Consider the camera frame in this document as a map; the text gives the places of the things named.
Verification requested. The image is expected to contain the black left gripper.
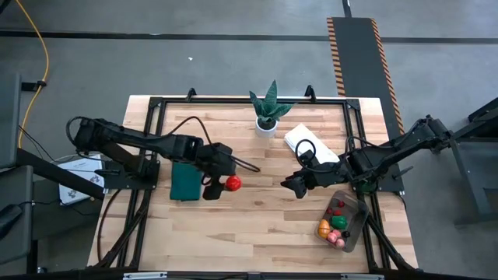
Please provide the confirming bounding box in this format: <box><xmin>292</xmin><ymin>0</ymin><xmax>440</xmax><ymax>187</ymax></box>
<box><xmin>193</xmin><ymin>142</ymin><xmax>239</xmax><ymax>194</ymax></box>

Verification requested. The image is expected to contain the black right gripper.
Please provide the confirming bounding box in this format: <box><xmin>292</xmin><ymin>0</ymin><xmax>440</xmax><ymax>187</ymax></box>
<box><xmin>280</xmin><ymin>154</ymin><xmax>353</xmax><ymax>200</ymax></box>

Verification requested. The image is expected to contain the large red toy tomato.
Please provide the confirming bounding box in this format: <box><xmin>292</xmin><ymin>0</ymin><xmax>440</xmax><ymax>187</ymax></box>
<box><xmin>226</xmin><ymin>175</ymin><xmax>243</xmax><ymax>192</ymax></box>

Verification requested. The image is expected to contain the orange toy bell pepper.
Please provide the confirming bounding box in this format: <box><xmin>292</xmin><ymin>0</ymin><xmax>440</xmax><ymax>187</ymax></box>
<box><xmin>317</xmin><ymin>219</ymin><xmax>331</xmax><ymax>240</ymax></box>

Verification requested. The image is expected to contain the white towel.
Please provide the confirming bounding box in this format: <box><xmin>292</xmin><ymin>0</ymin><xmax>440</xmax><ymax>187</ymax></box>
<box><xmin>283</xmin><ymin>123</ymin><xmax>341</xmax><ymax>164</ymax></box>

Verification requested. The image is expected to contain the clear gray tupperware container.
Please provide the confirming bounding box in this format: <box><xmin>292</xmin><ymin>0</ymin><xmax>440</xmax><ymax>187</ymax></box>
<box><xmin>314</xmin><ymin>189</ymin><xmax>370</xmax><ymax>254</ymax></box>

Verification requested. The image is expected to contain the green folded cloth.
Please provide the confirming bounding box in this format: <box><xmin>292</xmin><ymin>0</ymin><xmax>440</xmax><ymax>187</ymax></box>
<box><xmin>170</xmin><ymin>161</ymin><xmax>203</xmax><ymax>202</ymax></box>

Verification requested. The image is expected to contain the white plant pot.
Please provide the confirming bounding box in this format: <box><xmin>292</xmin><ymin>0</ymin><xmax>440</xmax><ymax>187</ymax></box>
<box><xmin>255</xmin><ymin>116</ymin><xmax>279</xmax><ymax>139</ymax></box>

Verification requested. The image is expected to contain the green snake plant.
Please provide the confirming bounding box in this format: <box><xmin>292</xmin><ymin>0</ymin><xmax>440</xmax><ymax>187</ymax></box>
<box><xmin>249</xmin><ymin>79</ymin><xmax>299</xmax><ymax>125</ymax></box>

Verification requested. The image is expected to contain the black striped-edge floor mat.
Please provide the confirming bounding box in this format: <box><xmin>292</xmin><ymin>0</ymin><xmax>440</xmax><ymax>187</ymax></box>
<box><xmin>326</xmin><ymin>16</ymin><xmax>404</xmax><ymax>125</ymax></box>

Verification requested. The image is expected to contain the white printed paper sheet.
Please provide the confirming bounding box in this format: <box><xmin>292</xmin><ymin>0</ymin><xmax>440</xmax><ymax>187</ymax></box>
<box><xmin>58</xmin><ymin>154</ymin><xmax>105</xmax><ymax>206</ymax></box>

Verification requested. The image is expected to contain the dark metal stand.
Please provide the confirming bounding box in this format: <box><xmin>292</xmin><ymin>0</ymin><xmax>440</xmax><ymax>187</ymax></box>
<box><xmin>447</xmin><ymin>96</ymin><xmax>498</xmax><ymax>226</ymax></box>

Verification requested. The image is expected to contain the dark gray cart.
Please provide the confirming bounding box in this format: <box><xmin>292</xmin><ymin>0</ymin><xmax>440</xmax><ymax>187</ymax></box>
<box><xmin>0</xmin><ymin>73</ymin><xmax>34</xmax><ymax>266</ymax></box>

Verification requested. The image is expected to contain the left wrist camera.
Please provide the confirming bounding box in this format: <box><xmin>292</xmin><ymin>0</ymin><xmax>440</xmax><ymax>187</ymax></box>
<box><xmin>201</xmin><ymin>177</ymin><xmax>226</xmax><ymax>201</ymax></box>

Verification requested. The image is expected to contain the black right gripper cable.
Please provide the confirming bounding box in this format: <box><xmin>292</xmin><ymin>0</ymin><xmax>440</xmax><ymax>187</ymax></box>
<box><xmin>294</xmin><ymin>138</ymin><xmax>351</xmax><ymax>174</ymax></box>

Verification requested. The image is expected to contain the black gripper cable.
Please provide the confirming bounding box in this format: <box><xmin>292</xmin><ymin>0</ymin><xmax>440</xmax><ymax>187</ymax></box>
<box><xmin>167</xmin><ymin>115</ymin><xmax>261</xmax><ymax>174</ymax></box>
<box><xmin>294</xmin><ymin>138</ymin><xmax>351</xmax><ymax>174</ymax></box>

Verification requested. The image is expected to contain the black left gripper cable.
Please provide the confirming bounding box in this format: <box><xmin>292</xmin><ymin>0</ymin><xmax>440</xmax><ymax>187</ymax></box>
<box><xmin>167</xmin><ymin>115</ymin><xmax>261</xmax><ymax>174</ymax></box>

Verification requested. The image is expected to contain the black aluminium table frame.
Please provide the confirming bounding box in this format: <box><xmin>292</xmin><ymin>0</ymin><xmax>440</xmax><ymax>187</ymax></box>
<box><xmin>87</xmin><ymin>86</ymin><xmax>419</xmax><ymax>273</ymax></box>

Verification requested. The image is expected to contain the silver aluminium bracket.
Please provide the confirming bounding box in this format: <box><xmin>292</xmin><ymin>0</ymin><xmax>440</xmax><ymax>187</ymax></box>
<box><xmin>123</xmin><ymin>271</ymin><xmax>168</xmax><ymax>280</ymax></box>
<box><xmin>340</xmin><ymin>273</ymin><xmax>385</xmax><ymax>280</ymax></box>

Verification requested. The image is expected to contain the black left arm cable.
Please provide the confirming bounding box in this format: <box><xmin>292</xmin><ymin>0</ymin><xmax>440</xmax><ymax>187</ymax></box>
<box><xmin>17</xmin><ymin>115</ymin><xmax>85</xmax><ymax>164</ymax></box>

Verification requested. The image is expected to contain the yellow cable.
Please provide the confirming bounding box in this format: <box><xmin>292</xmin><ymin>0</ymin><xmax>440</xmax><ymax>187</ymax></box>
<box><xmin>14</xmin><ymin>0</ymin><xmax>51</xmax><ymax>149</ymax></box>

